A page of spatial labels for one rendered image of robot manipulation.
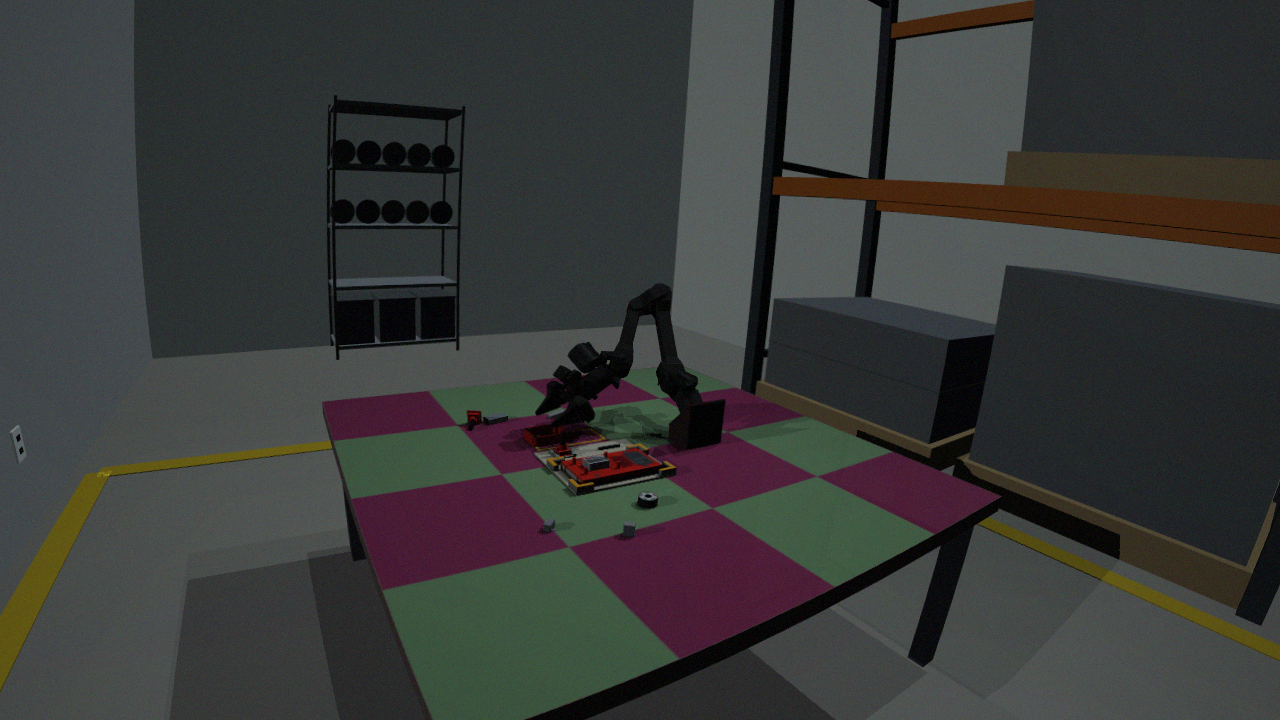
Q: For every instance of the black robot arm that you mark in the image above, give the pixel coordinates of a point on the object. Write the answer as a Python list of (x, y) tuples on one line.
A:
[(672, 377)]

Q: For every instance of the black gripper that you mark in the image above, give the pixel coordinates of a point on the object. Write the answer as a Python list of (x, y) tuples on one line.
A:
[(578, 409)]

